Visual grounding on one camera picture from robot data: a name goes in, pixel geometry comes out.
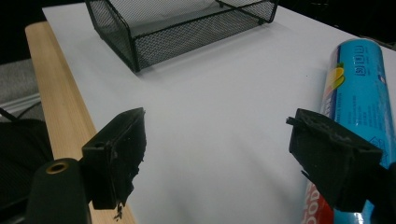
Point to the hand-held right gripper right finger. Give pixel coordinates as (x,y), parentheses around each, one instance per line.
(333,158)

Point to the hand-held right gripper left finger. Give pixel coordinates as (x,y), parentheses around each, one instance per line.
(118,155)

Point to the blue plastic wrap roll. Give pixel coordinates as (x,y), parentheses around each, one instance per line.
(358,102)

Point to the black mesh chair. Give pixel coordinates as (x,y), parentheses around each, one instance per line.
(21,161)

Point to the white table mat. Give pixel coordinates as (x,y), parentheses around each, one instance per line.
(218,118)

